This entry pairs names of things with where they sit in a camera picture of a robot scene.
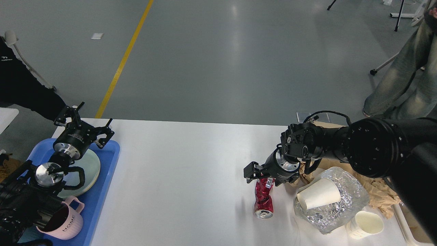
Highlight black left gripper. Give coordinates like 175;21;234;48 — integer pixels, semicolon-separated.
53;102;115;161

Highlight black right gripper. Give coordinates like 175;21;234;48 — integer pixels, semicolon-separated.
243;148;301;187

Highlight crushed red soda can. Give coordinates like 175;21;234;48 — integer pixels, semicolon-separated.
253;178;274;219

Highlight light green plate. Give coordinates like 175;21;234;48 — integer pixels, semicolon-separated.
57;149;100;199

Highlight pink mug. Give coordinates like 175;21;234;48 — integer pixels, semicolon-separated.
36;196;85;240

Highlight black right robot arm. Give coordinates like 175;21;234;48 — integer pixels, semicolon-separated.
244;112;437;244

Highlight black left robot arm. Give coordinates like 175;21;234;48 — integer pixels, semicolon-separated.
1;104;114;246

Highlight blue plastic tray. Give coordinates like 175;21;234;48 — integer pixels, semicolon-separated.
18;140;120;246

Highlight white paper cup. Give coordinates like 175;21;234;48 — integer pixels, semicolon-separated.
345;211;384;240
297;178;341;210

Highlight clear floor plate left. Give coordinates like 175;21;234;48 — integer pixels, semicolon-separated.
296;112;312;123

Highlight clear floor plate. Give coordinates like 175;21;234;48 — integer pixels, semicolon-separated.
296;112;312;123
313;112;331;123

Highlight person in black clothes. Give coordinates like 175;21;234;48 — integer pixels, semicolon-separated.
0;40;66;121

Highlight clear floor plate right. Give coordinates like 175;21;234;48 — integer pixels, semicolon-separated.
313;112;331;123

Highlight crumpled clear plastic wrap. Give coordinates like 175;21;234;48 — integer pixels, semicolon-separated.
294;167;370;234

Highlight brown paper bag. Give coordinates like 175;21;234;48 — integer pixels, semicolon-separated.
314;121;356;175

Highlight white paper cup lower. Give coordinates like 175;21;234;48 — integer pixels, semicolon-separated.
345;211;384;240

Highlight white plastic bin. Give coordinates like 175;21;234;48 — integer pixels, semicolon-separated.
392;203;436;246

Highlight person in grey hoodie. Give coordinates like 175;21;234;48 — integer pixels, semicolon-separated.
362;4;437;120

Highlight black tripod stand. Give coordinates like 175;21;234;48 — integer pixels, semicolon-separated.
394;0;405;32

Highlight white office chair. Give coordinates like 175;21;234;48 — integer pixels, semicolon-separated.
369;0;436;76

